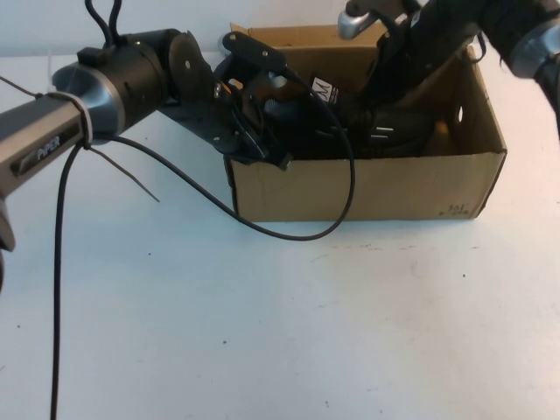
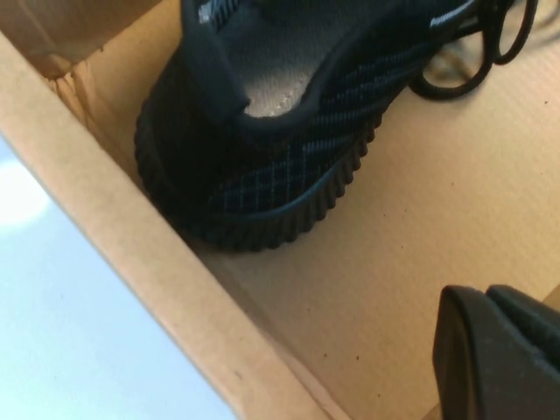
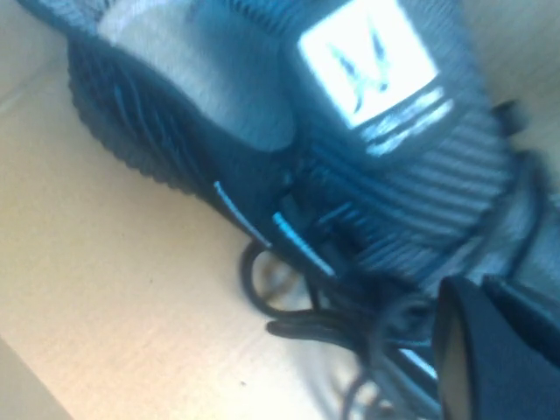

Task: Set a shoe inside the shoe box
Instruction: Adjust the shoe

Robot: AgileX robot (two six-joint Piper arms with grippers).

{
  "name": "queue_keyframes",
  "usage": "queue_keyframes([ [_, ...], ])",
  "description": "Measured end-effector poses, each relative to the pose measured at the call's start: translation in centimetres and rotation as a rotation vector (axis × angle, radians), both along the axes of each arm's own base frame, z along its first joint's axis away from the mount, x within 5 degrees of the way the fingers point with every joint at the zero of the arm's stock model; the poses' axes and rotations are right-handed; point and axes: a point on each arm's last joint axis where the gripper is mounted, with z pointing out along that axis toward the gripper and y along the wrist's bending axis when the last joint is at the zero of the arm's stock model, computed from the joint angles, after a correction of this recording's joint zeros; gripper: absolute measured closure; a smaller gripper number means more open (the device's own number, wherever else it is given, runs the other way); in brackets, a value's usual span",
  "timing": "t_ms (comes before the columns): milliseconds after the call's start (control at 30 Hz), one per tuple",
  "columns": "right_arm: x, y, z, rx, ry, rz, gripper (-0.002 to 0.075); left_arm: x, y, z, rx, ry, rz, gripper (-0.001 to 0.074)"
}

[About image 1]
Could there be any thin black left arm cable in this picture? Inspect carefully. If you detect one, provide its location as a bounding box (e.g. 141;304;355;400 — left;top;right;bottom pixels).
85;0;126;45

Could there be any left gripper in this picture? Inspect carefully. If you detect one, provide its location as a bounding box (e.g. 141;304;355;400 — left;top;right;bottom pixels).
165;78;293;172

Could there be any black knit sneaker with laces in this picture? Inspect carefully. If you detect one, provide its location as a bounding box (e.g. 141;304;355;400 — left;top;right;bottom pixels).
262;73;438;161

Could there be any black camera bracket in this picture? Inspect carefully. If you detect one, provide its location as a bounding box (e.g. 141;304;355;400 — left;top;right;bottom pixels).
221;31;288;74
345;0;421;27

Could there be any brown cardboard shoe box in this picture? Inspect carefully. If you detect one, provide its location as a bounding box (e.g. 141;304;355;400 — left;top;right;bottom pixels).
223;24;508;224

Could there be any black right camera bracket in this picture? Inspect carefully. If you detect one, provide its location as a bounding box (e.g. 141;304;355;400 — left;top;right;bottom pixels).
345;0;421;27

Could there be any black left camera bracket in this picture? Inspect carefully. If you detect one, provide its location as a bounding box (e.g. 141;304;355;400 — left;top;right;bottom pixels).
221;31;288;74

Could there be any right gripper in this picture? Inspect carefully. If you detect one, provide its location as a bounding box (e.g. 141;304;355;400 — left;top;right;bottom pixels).
362;17;443;106

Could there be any black left camera cable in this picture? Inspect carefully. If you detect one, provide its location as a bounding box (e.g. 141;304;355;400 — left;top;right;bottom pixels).
51;69;358;420

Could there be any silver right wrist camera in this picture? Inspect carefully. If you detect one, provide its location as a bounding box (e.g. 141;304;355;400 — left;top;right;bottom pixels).
337;10;377;40

